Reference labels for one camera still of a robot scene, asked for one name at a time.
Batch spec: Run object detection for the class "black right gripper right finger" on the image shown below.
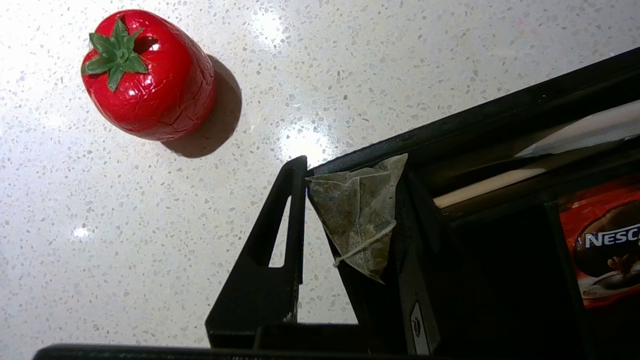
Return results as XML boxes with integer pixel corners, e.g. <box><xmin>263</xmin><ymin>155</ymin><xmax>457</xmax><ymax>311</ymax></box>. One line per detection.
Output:
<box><xmin>392</xmin><ymin>167</ymin><xmax>496</xmax><ymax>353</ymax></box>

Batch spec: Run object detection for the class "black compartment box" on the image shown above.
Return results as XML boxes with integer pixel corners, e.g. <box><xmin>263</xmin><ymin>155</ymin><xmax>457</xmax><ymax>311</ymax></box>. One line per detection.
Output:
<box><xmin>305</xmin><ymin>47</ymin><xmax>640</xmax><ymax>360</ymax></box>

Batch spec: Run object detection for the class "red tomato toy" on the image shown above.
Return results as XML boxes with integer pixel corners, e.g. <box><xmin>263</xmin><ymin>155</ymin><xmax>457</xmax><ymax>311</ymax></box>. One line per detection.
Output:
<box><xmin>81</xmin><ymin>9</ymin><xmax>217</xmax><ymax>142</ymax></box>

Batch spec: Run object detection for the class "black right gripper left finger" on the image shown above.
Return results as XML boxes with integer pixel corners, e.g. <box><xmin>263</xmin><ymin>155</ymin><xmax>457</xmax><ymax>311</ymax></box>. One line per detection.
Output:
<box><xmin>205</xmin><ymin>155</ymin><xmax>309</xmax><ymax>349</ymax></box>

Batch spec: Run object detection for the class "red coffee sachet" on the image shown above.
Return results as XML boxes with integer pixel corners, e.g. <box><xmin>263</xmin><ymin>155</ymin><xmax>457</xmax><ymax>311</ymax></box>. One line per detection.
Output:
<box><xmin>557</xmin><ymin>182</ymin><xmax>640</xmax><ymax>308</ymax></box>

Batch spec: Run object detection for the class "white stick sachet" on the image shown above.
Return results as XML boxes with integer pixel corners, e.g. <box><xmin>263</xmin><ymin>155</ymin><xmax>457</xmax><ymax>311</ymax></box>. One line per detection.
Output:
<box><xmin>432</xmin><ymin>100</ymin><xmax>640</xmax><ymax>210</ymax></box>

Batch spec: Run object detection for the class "tea bag with string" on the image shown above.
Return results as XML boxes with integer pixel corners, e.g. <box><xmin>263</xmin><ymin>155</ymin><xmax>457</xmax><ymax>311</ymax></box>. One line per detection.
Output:
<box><xmin>306</xmin><ymin>153</ymin><xmax>409</xmax><ymax>285</ymax></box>

